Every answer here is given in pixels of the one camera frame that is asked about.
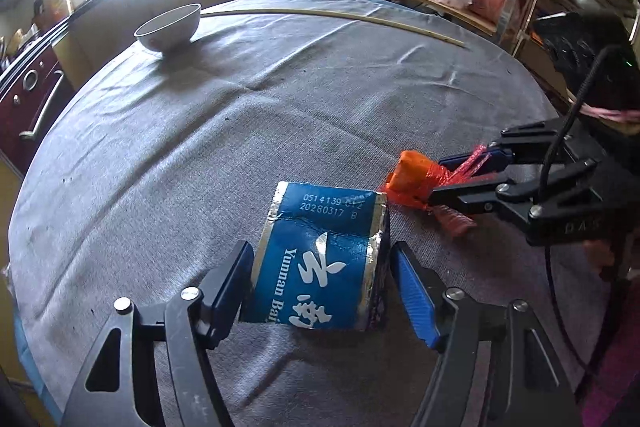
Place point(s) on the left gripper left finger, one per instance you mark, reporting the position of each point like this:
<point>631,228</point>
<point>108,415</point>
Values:
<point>117,384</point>

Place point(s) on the grey tablecloth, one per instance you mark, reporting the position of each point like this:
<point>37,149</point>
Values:
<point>160,164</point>

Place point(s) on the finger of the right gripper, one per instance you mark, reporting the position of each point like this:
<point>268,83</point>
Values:
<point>480,194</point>
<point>527,144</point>

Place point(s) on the white ceramic bowl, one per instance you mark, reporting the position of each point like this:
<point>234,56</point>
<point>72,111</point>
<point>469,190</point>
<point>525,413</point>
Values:
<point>170,29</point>

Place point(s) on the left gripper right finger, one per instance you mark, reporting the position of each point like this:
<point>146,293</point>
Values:
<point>526,383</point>

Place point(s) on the blue toothpaste box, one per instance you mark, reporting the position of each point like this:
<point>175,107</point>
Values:
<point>322,260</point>

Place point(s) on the dark red oven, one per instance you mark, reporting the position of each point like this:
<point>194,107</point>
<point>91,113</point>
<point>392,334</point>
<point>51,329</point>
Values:
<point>30,105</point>

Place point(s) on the orange snack wrapper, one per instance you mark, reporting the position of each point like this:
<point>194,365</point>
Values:
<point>416,176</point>

